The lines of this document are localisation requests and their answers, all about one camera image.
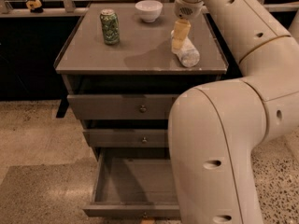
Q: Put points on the white ceramic bowl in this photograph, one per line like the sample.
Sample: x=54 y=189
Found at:
x=149 y=10

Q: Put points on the blue label plastic bottle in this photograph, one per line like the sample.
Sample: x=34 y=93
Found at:
x=188 y=54

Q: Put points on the green soda can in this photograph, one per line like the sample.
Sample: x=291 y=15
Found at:
x=110 y=26

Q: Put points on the yellow black object on ledge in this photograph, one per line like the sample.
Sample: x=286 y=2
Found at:
x=34 y=6

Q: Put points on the grey top drawer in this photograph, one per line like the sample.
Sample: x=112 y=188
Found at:
x=138 y=106

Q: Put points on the grey middle drawer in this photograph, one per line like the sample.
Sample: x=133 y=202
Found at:
x=126 y=137

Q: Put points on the grey drawer cabinet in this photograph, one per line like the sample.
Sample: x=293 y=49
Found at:
x=142 y=63

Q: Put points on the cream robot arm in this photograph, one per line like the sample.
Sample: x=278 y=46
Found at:
x=213 y=128

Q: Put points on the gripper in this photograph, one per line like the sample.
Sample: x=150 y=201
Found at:
x=188 y=8

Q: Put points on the grey open bottom drawer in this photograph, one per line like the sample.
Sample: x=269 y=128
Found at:
x=134 y=182

